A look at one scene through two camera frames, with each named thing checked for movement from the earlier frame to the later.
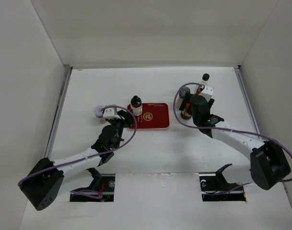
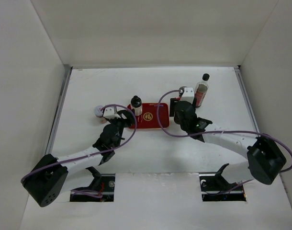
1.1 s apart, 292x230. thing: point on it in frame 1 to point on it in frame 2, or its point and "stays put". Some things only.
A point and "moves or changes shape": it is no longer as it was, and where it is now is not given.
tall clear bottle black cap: [198, 88] stays put
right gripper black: [186, 99] to [173, 107]
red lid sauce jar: [185, 115] moves or changes shape
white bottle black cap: [136, 105] stays put
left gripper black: [127, 117] stays put
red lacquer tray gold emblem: [154, 116] stays put
